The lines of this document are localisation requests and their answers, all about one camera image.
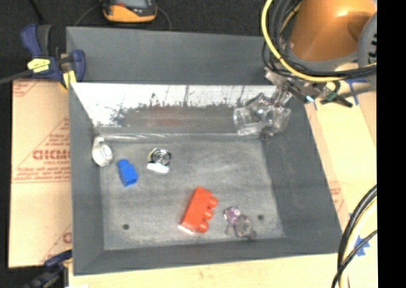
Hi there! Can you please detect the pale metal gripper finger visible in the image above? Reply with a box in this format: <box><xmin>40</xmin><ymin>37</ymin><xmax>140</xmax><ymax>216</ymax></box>
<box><xmin>277</xmin><ymin>91</ymin><xmax>294</xmax><ymax>109</ymax></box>
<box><xmin>270</xmin><ymin>87</ymin><xmax>286</xmax><ymax>106</ymax></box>

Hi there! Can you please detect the purple clear trinket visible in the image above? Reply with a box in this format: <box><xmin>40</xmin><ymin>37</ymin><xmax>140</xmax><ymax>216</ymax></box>
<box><xmin>223</xmin><ymin>206</ymin><xmax>242</xmax><ymax>226</ymax></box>

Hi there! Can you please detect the grey metal bin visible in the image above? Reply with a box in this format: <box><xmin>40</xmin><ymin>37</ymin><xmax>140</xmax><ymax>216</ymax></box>
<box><xmin>65</xmin><ymin>26</ymin><xmax>344</xmax><ymax>275</ymax></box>

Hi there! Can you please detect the silver hexagonal metal fitting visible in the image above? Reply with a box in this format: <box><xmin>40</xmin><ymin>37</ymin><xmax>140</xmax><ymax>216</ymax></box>
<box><xmin>147</xmin><ymin>147</ymin><xmax>173</xmax><ymax>167</ymax></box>

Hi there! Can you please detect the clear round glass piece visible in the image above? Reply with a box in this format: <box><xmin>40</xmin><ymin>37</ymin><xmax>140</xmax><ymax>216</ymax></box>
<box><xmin>234</xmin><ymin>215</ymin><xmax>255</xmax><ymax>238</ymax></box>

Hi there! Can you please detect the white flat oblong piece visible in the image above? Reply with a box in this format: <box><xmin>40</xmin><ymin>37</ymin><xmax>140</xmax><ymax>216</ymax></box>
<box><xmin>146</xmin><ymin>162</ymin><xmax>170</xmax><ymax>174</ymax></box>

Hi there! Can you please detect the red toy building block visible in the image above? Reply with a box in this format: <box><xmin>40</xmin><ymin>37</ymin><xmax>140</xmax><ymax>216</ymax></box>
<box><xmin>178</xmin><ymin>185</ymin><xmax>219</xmax><ymax>235</ymax></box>

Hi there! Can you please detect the blue toy block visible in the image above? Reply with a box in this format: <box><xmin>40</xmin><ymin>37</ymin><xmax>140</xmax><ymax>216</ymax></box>
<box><xmin>116</xmin><ymin>159</ymin><xmax>140</xmax><ymax>188</ymax></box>

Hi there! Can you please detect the white round cap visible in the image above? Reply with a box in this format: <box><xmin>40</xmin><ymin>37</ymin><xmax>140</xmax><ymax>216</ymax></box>
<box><xmin>91</xmin><ymin>136</ymin><xmax>114</xmax><ymax>167</ymax></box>

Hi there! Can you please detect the brown cardboard board red print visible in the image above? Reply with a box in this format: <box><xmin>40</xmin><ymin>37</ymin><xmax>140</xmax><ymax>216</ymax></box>
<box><xmin>8</xmin><ymin>78</ymin><xmax>74</xmax><ymax>269</ymax></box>

